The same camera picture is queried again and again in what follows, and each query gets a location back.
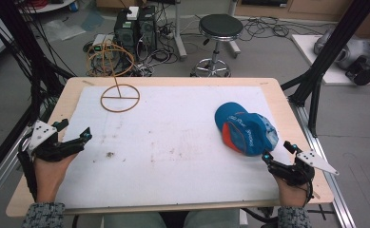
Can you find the person's left hand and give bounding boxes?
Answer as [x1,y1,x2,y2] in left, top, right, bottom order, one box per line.
[33,153,79,204]

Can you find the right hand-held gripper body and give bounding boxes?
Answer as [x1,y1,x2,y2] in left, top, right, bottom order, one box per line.
[268,149,340,188]

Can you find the blue and orange cap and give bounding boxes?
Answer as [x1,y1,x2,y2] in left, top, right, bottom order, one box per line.
[214,101,280,158]

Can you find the brown wire ring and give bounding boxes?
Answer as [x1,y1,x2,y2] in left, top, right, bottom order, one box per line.
[86,42,142,114]

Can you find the silver box device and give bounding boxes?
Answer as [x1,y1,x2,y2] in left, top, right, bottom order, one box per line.
[92,33,116,49]

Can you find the white table mat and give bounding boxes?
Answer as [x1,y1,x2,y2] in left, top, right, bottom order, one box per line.
[55,85,294,210]

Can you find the white power adapter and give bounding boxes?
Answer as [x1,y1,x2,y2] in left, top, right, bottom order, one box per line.
[126,6,140,22]

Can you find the person's right hand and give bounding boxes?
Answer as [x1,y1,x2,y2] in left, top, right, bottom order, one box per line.
[273,175,311,209]

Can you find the person's right leg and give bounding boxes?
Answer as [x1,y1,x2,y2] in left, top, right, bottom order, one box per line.
[184,208,242,228]

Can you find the black metal frame stand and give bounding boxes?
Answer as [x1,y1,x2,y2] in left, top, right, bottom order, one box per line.
[280,0,370,138]
[0,0,76,188]

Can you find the white floor platform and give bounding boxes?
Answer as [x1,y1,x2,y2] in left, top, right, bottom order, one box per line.
[290,33,370,86]

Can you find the clear plastic sheet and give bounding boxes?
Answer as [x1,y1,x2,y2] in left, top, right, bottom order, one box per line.
[41,18,88,43]

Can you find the black round stool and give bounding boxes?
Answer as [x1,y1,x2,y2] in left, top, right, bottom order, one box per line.
[190,13,244,79]

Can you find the aluminium rail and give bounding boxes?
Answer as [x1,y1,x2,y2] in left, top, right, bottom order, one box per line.
[0,124,34,212]
[287,94,359,228]

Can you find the grey desk leg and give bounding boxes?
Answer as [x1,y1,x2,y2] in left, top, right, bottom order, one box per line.
[172,0,188,62]

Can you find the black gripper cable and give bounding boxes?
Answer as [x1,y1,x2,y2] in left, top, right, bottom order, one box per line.
[305,181,315,207]
[16,151,38,202]

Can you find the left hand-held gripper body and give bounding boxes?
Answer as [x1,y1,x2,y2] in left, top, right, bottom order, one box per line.
[16,119,79,163]

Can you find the grey robot on platform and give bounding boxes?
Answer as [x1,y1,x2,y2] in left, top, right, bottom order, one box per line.
[313,28,370,86]

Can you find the black floor cables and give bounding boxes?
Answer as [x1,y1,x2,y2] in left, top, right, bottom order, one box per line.
[239,15,329,43]

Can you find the black computer tower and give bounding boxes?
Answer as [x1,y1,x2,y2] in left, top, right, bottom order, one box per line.
[137,5,159,54]
[113,9,140,61]

